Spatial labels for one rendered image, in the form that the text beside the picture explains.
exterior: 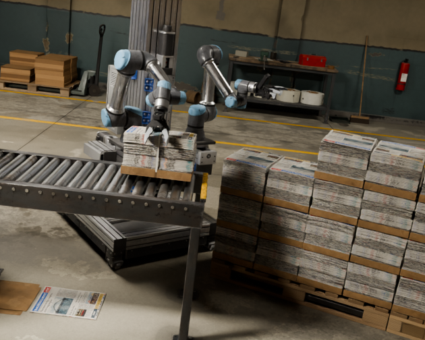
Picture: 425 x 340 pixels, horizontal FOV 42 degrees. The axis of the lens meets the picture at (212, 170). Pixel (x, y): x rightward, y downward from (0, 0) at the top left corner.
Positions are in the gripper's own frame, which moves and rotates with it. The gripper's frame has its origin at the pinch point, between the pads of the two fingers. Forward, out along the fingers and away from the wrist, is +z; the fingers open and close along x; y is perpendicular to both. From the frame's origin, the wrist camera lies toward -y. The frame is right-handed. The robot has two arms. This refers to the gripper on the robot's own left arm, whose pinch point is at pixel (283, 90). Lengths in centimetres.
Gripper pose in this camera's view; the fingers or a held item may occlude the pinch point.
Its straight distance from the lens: 367.9
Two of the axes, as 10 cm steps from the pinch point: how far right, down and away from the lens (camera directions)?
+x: -5.1, 3.2, -8.0
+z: 8.6, 2.4, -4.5
